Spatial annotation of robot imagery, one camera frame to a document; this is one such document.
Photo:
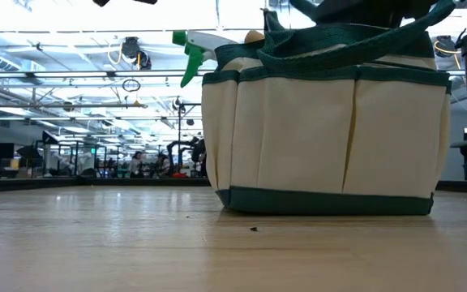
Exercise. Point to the background black robot arm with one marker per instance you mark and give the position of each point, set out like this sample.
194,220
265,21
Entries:
197,152

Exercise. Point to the green and white spray bottle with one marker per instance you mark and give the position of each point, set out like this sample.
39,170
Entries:
195,52

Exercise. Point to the cream and green canvas bag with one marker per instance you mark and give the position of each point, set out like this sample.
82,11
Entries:
322,134

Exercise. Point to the person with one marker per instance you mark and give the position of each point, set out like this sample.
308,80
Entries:
162,164
136,164

